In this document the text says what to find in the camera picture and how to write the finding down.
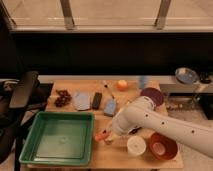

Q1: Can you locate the light blue sponge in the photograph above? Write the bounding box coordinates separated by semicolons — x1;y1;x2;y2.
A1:
73;92;90;111

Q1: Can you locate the wooden table board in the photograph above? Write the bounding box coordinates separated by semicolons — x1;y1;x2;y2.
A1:
27;80;183;171

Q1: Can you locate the black rectangular block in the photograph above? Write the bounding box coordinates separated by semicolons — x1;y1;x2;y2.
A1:
92;92;102;110

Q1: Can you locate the grey blue plate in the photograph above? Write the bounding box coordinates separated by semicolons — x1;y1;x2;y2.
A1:
175;67;198;84

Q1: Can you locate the metal measuring cup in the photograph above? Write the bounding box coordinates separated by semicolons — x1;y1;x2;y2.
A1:
104;137;115;145

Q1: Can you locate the white round lid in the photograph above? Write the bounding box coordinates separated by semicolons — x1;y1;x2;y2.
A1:
127;136;146;156

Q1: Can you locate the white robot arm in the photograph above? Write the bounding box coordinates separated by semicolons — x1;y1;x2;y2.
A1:
106;96;213;158

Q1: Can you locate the orange fruit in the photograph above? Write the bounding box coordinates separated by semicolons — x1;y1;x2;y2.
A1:
117;80;128;91

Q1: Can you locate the black handled knife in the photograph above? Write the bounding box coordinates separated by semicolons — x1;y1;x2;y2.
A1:
129;127;142;135

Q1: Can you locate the red bowl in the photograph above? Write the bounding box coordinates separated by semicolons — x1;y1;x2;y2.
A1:
148;133;178;161

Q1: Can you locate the black chair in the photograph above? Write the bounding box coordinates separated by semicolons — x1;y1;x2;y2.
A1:
0;70;48;171

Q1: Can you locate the green plastic tray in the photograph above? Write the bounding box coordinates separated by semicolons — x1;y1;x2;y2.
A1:
19;112;94;166

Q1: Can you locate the purple bowl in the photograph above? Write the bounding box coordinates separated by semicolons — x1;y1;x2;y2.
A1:
140;87;164;106

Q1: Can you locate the blue small cup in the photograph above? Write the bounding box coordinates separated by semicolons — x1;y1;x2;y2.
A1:
139;75;148;89

